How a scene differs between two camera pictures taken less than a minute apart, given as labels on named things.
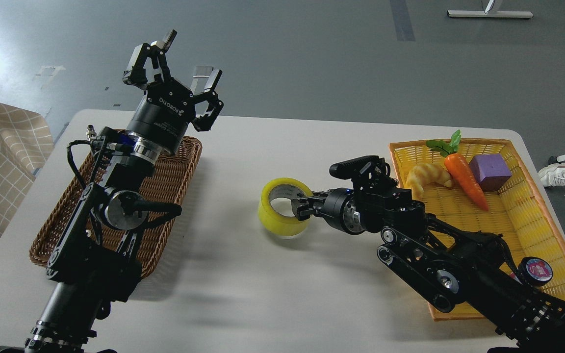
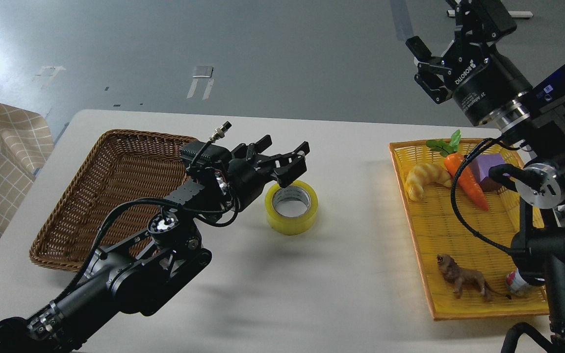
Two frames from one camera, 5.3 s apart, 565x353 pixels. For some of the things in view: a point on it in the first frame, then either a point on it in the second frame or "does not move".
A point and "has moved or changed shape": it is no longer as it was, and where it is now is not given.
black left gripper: [166, 111] to [246, 176]
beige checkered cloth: [6, 142] does not move
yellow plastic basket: [484, 186] does not move
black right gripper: [337, 206] to [480, 81]
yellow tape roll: [276, 223] has moved or changed shape
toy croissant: [423, 174] does not move
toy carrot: [459, 166] does not move
